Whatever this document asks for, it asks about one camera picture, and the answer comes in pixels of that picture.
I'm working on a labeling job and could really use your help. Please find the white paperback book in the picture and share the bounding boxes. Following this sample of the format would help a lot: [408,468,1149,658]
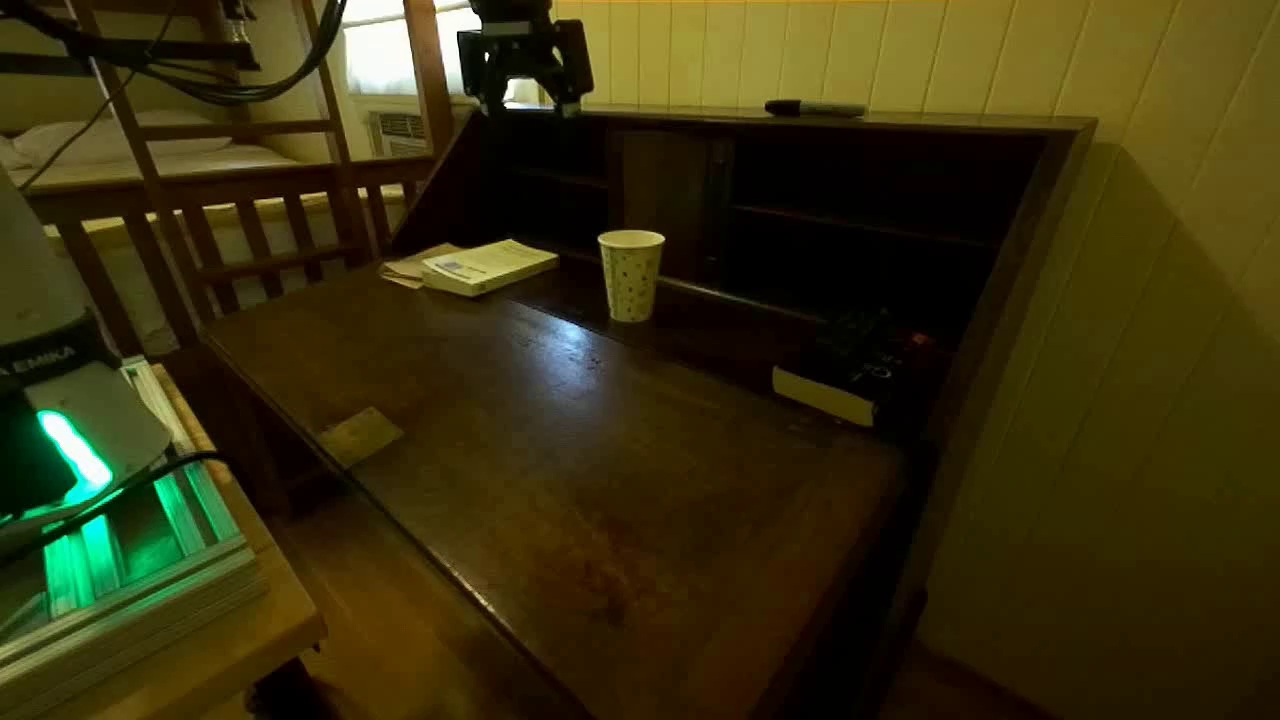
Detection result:
[425,239,558,296]

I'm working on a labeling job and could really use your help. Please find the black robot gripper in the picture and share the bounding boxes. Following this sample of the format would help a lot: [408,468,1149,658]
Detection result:
[458,0,598,114]

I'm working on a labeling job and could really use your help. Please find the black cable bundle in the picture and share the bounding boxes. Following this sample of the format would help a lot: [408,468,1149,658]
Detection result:
[0,0,352,192]

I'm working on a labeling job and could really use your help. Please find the dark wooden secretary desk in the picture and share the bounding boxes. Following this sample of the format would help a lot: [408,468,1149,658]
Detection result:
[207,114,1092,720]

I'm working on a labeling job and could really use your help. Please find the small tan sticky note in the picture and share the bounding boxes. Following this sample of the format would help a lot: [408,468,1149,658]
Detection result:
[321,407,403,468]

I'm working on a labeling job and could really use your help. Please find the black marker pen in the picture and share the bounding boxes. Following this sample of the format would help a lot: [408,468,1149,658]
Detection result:
[764,99,867,122]

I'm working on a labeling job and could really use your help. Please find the wooden bed frame railing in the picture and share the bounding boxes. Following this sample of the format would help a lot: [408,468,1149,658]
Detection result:
[33,159,429,355]

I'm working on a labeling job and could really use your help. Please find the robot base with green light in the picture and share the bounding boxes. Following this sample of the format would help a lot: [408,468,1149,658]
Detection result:
[0,174,260,692]

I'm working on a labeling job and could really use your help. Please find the white dotted paper cup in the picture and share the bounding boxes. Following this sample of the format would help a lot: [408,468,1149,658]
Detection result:
[598,229,663,326]

